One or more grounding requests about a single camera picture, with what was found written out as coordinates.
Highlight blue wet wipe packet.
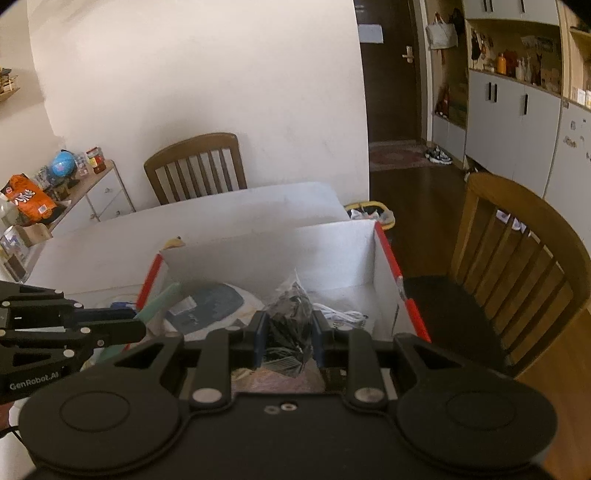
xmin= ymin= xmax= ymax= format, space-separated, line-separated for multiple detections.
xmin=109 ymin=301 xmax=137 ymax=311

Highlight pink snack packet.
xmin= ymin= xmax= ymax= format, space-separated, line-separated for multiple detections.
xmin=230 ymin=360 xmax=325 ymax=394

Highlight white grey tissue pack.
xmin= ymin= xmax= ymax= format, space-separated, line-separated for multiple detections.
xmin=150 ymin=283 xmax=264 ymax=340

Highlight clear bag dark contents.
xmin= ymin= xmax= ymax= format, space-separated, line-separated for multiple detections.
xmin=263 ymin=271 xmax=314 ymax=378

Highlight yellow plush toy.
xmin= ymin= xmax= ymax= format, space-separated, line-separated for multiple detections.
xmin=162 ymin=237 xmax=185 ymax=250

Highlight red white cardboard box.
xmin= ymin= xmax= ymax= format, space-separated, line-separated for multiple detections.
xmin=136 ymin=220 xmax=430 ymax=340

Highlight white drawer sideboard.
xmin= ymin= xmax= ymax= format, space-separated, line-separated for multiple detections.
xmin=49 ymin=160 xmax=135 ymax=237

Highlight orange snack bag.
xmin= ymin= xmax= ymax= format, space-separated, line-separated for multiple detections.
xmin=1 ymin=174 xmax=58 ymax=223

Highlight yellow waste basket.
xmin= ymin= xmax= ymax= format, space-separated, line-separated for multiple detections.
xmin=345 ymin=201 xmax=396 ymax=231

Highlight blue globe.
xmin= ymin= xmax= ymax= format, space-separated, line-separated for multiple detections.
xmin=48 ymin=150 xmax=77 ymax=186

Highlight red lidded jar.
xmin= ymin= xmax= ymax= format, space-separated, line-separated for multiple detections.
xmin=86 ymin=146 xmax=106 ymax=174

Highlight wooden chair beside box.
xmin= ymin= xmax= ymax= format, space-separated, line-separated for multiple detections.
xmin=404 ymin=173 xmax=590 ymax=377

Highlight wooden chair far side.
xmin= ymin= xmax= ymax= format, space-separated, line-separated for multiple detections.
xmin=143 ymin=132 xmax=247 ymax=205

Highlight white tote bag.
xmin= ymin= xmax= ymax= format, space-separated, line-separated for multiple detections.
xmin=426 ymin=13 xmax=459 ymax=50

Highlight grey wall cabinet unit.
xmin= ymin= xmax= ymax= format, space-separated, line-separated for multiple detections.
xmin=425 ymin=1 xmax=590 ymax=243

